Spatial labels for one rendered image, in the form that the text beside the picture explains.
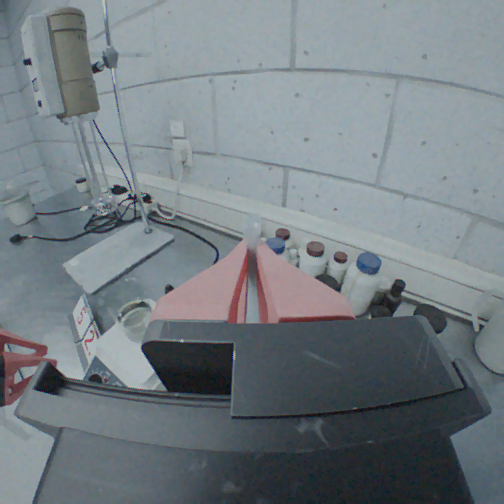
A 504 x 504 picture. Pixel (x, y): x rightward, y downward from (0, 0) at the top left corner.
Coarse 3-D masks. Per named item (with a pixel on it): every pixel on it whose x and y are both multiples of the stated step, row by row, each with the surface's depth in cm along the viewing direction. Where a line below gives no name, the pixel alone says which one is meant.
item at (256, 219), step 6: (252, 216) 11; (258, 216) 11; (252, 222) 11; (258, 222) 11; (258, 228) 11; (252, 234) 11; (258, 234) 11; (252, 240) 11; (258, 240) 11; (252, 246) 11; (252, 252) 11; (252, 258) 12; (252, 264) 12; (252, 270) 12; (258, 270) 12; (252, 276) 12; (252, 282) 13
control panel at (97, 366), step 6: (96, 360) 33; (90, 366) 32; (96, 366) 32; (102, 366) 32; (90, 372) 32; (96, 372) 32; (102, 372) 31; (108, 372) 31; (84, 378) 32; (102, 378) 31; (108, 378) 31; (114, 378) 30; (114, 384) 30; (120, 384) 30
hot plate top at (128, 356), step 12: (108, 336) 34; (120, 336) 34; (108, 348) 32; (120, 348) 32; (132, 348) 32; (120, 360) 31; (132, 360) 31; (144, 360) 31; (132, 372) 29; (144, 372) 29; (144, 384) 29
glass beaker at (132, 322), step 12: (108, 288) 32; (120, 288) 33; (132, 288) 34; (144, 288) 32; (108, 300) 31; (120, 300) 34; (132, 300) 35; (144, 300) 31; (120, 312) 29; (132, 312) 30; (144, 312) 31; (120, 324) 30; (132, 324) 31; (144, 324) 32; (132, 336) 32
